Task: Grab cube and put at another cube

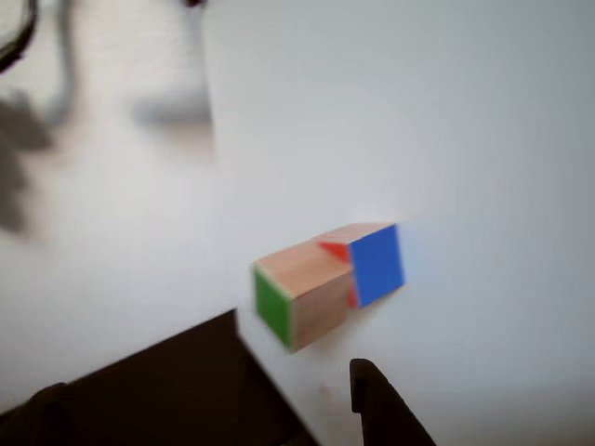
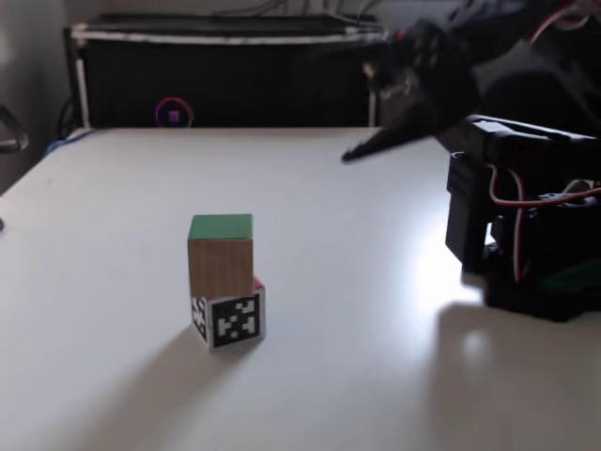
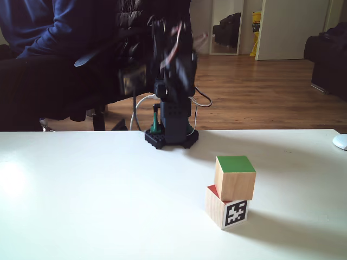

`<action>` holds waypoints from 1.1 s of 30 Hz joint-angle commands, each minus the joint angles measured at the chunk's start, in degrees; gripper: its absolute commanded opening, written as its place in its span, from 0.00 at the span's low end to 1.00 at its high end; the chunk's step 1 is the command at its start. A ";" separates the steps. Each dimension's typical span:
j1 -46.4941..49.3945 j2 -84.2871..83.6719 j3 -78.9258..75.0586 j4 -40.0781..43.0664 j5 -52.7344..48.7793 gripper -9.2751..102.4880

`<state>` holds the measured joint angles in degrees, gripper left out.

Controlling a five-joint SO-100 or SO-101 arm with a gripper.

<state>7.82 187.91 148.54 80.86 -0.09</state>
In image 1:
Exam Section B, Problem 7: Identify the black camera cable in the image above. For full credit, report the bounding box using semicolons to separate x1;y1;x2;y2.
0;0;39;73

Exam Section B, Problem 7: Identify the wooden cube with red face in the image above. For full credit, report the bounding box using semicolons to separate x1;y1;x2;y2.
315;221;406;310

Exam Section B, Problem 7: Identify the wooden cube with green face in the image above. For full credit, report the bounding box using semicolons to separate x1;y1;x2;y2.
250;241;354;354

